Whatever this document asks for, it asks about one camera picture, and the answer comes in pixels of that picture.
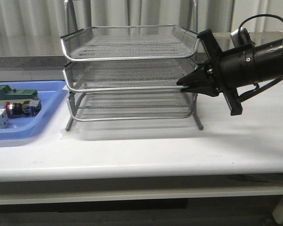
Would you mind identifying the blue plastic tray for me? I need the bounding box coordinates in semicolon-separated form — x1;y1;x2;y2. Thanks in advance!
0;81;68;140

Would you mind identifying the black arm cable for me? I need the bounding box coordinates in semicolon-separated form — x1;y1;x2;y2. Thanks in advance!
236;14;283;104

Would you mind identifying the mesh tray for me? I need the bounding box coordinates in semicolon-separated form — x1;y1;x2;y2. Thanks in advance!
67;90;197;122
61;24;200;62
63;58;198;92

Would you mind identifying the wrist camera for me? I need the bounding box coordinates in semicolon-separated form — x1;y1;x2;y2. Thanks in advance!
230;28;254;48

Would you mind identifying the grey counter ledge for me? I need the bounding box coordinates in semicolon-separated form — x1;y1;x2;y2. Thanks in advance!
0;32;283;71

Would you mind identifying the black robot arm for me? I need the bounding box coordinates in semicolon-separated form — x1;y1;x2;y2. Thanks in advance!
176;29;283;116

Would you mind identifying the grey metal rack frame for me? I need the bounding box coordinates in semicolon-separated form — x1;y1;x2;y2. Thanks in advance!
64;0;203;131

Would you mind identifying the red emergency stop button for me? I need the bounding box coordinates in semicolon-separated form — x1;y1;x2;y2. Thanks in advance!
4;100;42;117

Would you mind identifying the green terminal block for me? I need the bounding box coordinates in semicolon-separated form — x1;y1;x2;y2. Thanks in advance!
0;85;38;105

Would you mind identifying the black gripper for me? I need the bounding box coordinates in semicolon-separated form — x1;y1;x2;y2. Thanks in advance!
176;29;242;116

